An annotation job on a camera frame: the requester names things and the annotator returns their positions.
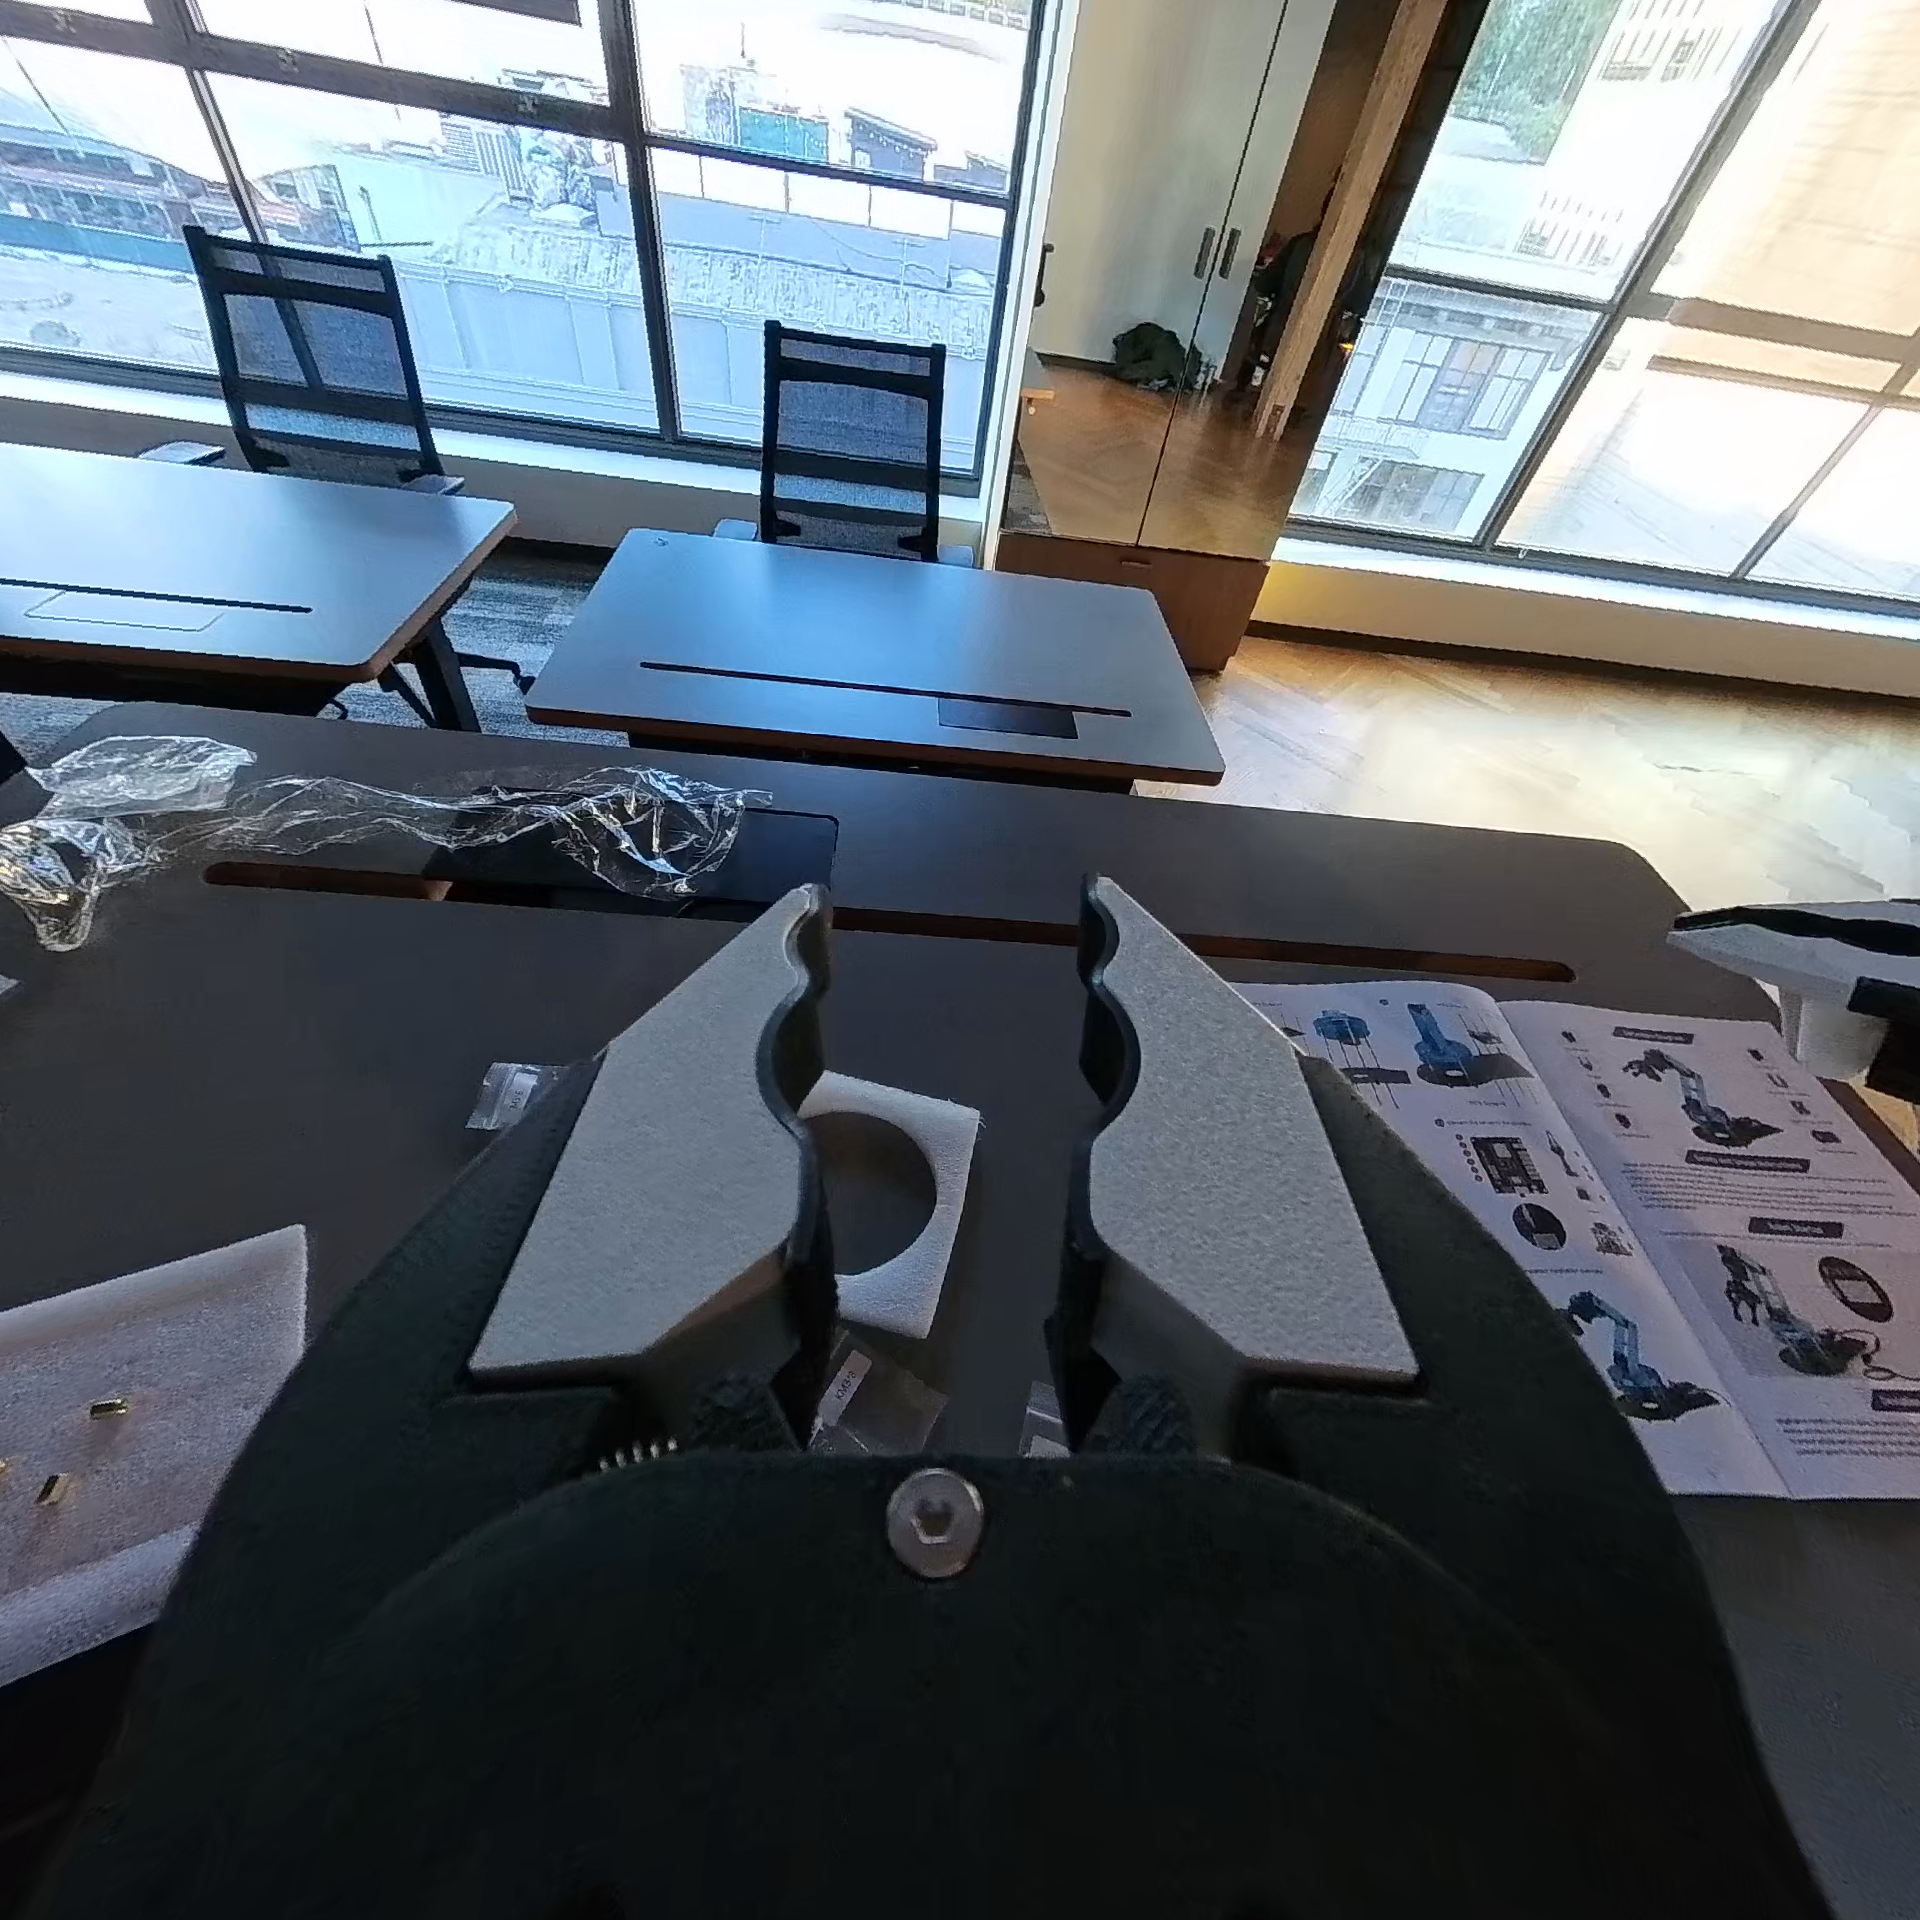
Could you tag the crumpled clear plastic wrap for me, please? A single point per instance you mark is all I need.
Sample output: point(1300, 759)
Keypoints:
point(375, 818)

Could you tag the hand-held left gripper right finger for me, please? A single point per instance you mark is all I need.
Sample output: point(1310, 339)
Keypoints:
point(1244, 1201)

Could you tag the scattered small screw bags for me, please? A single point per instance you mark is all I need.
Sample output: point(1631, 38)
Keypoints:
point(510, 1095)

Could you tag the mirrored wooden cabinet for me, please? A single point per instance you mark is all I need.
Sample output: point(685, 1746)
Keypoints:
point(1141, 601)

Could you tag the robot arm instruction booklet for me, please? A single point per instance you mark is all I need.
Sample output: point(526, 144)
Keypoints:
point(1651, 1201)

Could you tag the white foam sheet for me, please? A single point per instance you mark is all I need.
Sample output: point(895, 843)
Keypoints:
point(181, 1351)

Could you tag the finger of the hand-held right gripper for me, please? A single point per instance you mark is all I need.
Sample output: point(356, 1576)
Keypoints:
point(1800, 948)

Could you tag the large glass window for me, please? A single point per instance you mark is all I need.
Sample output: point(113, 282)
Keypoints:
point(1651, 301)
point(451, 151)

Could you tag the black mesh office chair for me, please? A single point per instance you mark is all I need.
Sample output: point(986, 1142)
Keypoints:
point(300, 360)
point(848, 435)

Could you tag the white foam square with hole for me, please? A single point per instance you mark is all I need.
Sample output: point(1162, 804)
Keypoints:
point(956, 1184)

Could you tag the empty black desk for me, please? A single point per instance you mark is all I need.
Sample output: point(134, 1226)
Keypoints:
point(224, 540)
point(900, 614)

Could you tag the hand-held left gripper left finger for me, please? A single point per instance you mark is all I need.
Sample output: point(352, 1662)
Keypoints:
point(660, 1201)

